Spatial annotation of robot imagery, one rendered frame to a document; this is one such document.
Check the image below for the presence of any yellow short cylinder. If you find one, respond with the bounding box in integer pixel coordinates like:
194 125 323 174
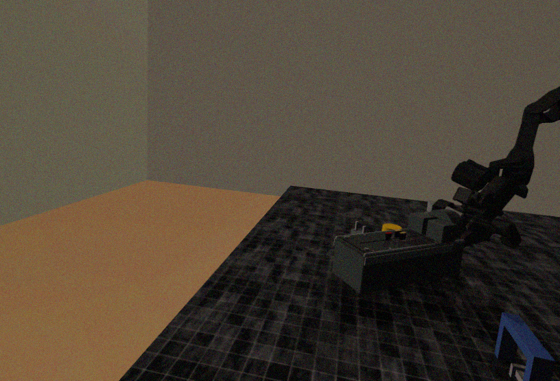
382 223 402 231

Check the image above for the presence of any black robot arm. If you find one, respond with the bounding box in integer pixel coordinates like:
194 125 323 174
451 86 560 218

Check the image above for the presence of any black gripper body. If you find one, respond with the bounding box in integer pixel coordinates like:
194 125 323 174
433 192 521 249

